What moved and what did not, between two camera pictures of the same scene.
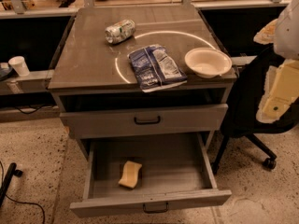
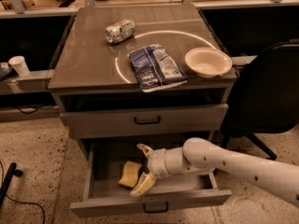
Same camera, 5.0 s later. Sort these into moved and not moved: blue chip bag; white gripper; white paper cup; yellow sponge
Moved: white gripper
Not moved: white paper cup; blue chip bag; yellow sponge
